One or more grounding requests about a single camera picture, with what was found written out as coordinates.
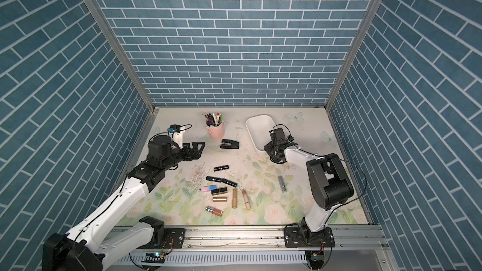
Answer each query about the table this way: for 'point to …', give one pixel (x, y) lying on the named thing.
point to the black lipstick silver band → (220, 168)
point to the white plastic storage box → (258, 127)
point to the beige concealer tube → (235, 198)
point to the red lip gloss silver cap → (215, 211)
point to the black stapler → (228, 143)
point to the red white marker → (217, 118)
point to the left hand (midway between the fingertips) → (202, 144)
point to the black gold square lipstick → (219, 191)
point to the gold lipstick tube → (221, 199)
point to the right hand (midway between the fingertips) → (267, 149)
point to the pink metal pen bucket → (216, 127)
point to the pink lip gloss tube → (246, 200)
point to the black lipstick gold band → (230, 182)
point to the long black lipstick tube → (214, 179)
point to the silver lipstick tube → (282, 183)
